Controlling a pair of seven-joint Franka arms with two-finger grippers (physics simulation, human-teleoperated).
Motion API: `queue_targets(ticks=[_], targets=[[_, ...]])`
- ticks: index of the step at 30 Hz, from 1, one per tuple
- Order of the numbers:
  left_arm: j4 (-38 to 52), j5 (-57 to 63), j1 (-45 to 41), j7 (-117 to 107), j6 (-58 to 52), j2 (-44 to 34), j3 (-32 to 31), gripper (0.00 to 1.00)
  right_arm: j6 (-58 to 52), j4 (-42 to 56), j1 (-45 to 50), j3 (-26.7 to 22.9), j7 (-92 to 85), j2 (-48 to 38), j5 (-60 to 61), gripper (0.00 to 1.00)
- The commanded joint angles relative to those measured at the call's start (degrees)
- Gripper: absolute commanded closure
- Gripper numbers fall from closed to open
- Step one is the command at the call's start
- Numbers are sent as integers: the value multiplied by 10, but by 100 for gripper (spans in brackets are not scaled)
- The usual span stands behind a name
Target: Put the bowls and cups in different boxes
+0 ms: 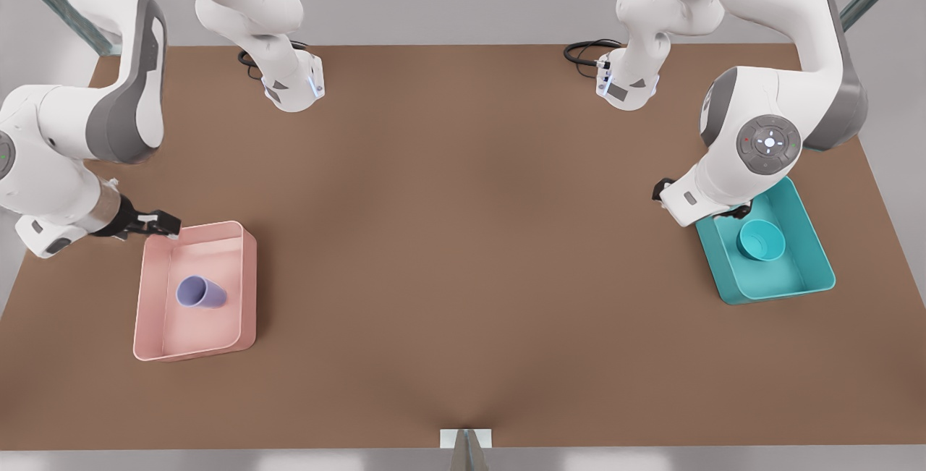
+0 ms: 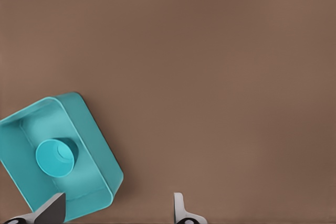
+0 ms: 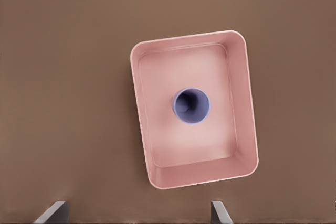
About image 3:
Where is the purple cup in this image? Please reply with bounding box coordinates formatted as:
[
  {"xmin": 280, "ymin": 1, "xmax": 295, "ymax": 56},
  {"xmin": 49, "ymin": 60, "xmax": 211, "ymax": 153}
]
[{"xmin": 171, "ymin": 87, "xmax": 211, "ymax": 125}]

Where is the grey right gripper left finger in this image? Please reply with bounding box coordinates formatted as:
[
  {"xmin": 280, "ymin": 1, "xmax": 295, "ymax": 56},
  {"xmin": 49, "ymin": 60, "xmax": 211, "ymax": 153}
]
[{"xmin": 32, "ymin": 200, "xmax": 70, "ymax": 224}]

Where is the pink rectangular box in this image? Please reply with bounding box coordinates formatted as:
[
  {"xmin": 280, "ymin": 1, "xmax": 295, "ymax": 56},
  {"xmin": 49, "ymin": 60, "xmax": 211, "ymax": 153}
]
[{"xmin": 129, "ymin": 30, "xmax": 260, "ymax": 190}]

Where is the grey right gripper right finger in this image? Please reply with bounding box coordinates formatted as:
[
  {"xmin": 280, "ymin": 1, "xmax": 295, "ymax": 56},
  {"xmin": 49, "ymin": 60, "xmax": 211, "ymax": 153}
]
[{"xmin": 211, "ymin": 200, "xmax": 234, "ymax": 224}]

